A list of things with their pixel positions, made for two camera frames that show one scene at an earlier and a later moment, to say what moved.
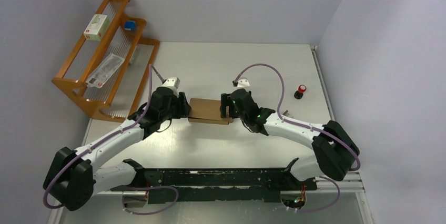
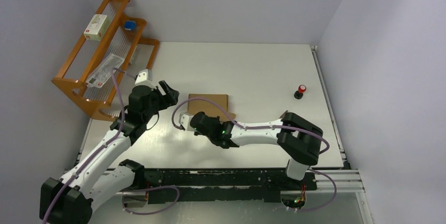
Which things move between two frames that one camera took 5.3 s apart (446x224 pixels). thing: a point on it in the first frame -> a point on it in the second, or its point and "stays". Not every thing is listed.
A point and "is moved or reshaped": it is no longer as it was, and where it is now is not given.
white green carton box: x=97 y=27 stays
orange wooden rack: x=108 y=70 stays
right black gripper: x=226 y=100 -> x=214 y=118
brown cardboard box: x=208 y=111 is moved or reshaped
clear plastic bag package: x=105 y=70 stays
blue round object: x=129 y=25 stays
